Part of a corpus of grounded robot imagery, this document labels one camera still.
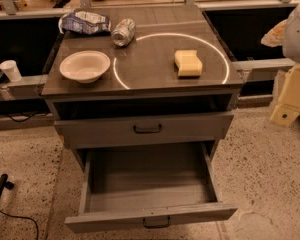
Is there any blue chip bag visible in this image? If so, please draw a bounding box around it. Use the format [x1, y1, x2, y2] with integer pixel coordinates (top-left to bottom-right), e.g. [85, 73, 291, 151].
[58, 11, 111, 35]

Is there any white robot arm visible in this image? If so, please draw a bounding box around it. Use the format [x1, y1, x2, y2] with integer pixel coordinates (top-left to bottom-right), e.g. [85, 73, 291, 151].
[261, 3, 300, 126]

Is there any grey drawer cabinet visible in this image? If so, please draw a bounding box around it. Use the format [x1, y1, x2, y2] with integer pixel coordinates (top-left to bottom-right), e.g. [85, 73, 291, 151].
[42, 6, 243, 164]

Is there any open grey middle drawer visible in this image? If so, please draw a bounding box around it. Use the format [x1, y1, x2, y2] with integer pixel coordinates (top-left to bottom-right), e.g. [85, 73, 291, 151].
[65, 142, 237, 233]

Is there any closed grey upper drawer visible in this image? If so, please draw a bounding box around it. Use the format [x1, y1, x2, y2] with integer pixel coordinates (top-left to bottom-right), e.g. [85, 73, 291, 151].
[55, 112, 233, 149]

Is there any yellow sponge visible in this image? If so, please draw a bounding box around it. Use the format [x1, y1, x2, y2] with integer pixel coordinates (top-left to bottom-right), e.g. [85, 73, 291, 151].
[174, 50, 203, 77]

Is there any crushed soda can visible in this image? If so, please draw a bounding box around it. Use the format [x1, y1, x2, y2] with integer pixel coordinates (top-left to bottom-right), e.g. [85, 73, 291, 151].
[111, 18, 136, 47]

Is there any white bowl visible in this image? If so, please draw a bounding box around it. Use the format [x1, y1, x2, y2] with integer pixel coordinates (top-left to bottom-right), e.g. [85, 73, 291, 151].
[59, 51, 111, 83]

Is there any white paper cup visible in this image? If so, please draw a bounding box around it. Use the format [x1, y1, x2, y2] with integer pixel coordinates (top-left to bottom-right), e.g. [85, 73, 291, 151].
[0, 60, 22, 82]

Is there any black upper drawer handle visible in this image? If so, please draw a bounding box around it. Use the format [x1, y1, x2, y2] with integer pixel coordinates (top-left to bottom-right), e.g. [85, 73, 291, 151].
[133, 124, 163, 134]

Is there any black drawer handle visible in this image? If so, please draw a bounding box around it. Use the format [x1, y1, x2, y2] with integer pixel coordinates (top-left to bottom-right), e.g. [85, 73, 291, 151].
[143, 216, 171, 229]
[133, 124, 163, 134]

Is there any black middle drawer handle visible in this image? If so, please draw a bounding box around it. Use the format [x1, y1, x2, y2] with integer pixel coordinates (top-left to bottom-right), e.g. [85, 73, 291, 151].
[143, 216, 171, 229]

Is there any black floor cable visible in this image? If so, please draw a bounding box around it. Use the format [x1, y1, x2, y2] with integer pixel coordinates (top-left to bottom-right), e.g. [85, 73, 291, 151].
[0, 172, 40, 240]

